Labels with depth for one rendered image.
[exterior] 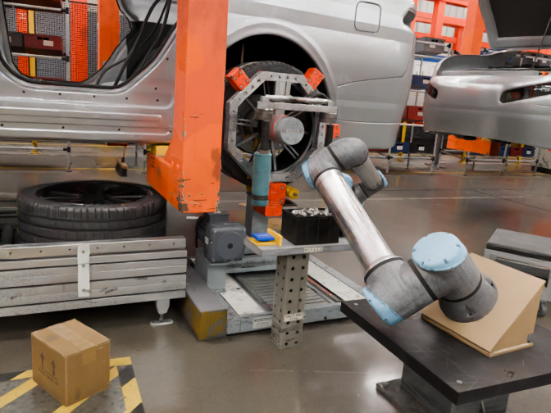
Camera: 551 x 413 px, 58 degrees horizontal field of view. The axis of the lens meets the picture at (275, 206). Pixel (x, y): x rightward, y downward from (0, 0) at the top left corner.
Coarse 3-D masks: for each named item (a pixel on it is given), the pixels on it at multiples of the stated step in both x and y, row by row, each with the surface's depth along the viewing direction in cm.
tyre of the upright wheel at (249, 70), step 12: (228, 72) 257; (252, 72) 248; (276, 72) 253; (288, 72) 256; (300, 72) 259; (228, 84) 245; (228, 96) 245; (228, 156) 252; (228, 168) 254; (240, 168) 257; (240, 180) 259
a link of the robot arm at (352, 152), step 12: (336, 144) 193; (348, 144) 193; (360, 144) 196; (336, 156) 191; (348, 156) 192; (360, 156) 195; (360, 168) 209; (372, 168) 220; (372, 180) 230; (384, 180) 243; (372, 192) 246
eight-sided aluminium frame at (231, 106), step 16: (256, 80) 241; (272, 80) 245; (288, 80) 248; (304, 80) 252; (240, 96) 239; (304, 96) 260; (320, 128) 262; (224, 144) 247; (320, 144) 264; (240, 160) 251; (304, 160) 264; (272, 176) 257; (288, 176) 260
